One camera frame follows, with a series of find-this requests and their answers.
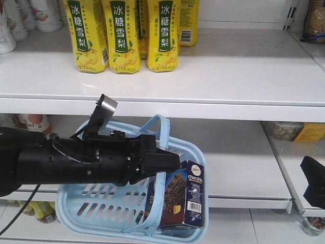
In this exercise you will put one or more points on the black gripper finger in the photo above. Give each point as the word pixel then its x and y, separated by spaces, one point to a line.
pixel 314 173

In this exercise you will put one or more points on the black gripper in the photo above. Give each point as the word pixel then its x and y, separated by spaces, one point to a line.
pixel 125 160

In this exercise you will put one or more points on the light blue plastic basket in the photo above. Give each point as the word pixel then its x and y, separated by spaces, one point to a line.
pixel 133 211

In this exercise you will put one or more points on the blue Chocofello cookie box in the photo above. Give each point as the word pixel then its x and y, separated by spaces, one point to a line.
pixel 184 197

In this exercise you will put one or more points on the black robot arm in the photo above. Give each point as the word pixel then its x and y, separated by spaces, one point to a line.
pixel 29 158

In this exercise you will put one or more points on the clear nut snack tub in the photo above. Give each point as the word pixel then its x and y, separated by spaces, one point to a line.
pixel 283 130

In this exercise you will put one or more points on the white supermarket shelf unit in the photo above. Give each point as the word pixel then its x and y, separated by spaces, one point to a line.
pixel 245 68

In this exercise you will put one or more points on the yellow pear drink bottle middle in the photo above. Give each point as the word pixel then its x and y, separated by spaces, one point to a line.
pixel 123 36

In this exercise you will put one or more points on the yellow pear drink bottle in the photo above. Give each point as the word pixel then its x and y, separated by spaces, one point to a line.
pixel 87 28
pixel 189 17
pixel 123 36
pixel 163 46

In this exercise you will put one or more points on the yellow pear drink bottle right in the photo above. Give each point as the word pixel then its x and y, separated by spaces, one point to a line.
pixel 163 46

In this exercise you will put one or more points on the yellow pear drink bottle left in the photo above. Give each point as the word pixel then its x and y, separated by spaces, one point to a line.
pixel 87 28

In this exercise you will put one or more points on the yellow pear drink bottle rear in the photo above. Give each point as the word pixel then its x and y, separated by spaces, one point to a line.
pixel 189 17

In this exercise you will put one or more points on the white lychee drink bottle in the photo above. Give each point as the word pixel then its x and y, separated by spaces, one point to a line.
pixel 47 15

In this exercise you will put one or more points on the white drink bottle left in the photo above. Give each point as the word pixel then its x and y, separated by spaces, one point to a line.
pixel 8 43

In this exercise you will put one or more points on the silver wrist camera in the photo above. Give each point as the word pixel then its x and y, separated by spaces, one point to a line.
pixel 104 110

